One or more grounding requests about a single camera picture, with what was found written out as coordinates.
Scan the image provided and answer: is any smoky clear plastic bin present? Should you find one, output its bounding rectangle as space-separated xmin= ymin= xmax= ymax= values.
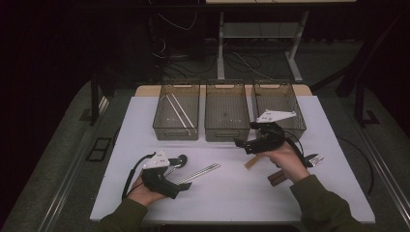
xmin=204 ymin=80 xmax=251 ymax=143
xmin=152 ymin=82 xmax=201 ymax=141
xmin=250 ymin=80 xmax=308 ymax=143

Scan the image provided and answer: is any person's left hand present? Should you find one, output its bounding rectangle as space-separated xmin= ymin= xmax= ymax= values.
xmin=127 ymin=175 xmax=167 ymax=207

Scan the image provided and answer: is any metal chopstick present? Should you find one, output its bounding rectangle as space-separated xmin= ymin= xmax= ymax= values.
xmin=175 ymin=162 xmax=221 ymax=184
xmin=176 ymin=164 xmax=222 ymax=186

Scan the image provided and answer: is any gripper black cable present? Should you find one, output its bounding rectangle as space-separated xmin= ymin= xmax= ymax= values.
xmin=121 ymin=153 xmax=158 ymax=201
xmin=281 ymin=129 xmax=313 ymax=168

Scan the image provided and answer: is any black metal stand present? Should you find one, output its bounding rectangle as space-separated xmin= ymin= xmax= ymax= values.
xmin=89 ymin=69 xmax=114 ymax=128
xmin=309 ymin=13 xmax=410 ymax=128

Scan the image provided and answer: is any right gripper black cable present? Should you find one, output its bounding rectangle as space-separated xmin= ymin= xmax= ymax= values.
xmin=281 ymin=129 xmax=313 ymax=168

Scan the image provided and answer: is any black floor socket frame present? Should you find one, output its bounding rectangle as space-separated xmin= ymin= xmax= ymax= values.
xmin=85 ymin=136 xmax=113 ymax=162

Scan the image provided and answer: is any person's right hand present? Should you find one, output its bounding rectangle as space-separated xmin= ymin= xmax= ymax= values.
xmin=257 ymin=141 xmax=311 ymax=186

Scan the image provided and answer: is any metal floor rail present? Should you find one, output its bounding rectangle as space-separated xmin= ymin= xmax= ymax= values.
xmin=38 ymin=96 xmax=109 ymax=232
xmin=349 ymin=119 xmax=410 ymax=223

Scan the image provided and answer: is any metal spoon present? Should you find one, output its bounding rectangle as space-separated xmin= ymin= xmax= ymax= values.
xmin=164 ymin=154 xmax=189 ymax=178

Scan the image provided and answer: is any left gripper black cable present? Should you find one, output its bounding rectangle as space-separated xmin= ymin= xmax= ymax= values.
xmin=121 ymin=153 xmax=158 ymax=201

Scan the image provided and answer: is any black floor cable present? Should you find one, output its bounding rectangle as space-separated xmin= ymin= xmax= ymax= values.
xmin=337 ymin=136 xmax=375 ymax=197

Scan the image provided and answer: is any white metal desk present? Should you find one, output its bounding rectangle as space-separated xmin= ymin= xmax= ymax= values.
xmin=205 ymin=0 xmax=358 ymax=83

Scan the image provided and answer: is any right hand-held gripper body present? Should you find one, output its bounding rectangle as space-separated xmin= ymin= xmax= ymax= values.
xmin=248 ymin=109 xmax=297 ymax=154

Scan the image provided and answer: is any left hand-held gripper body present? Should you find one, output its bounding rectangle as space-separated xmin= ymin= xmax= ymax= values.
xmin=141 ymin=149 xmax=181 ymax=200

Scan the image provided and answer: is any hanging white cable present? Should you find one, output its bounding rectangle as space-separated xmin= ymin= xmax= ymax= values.
xmin=157 ymin=12 xmax=198 ymax=32

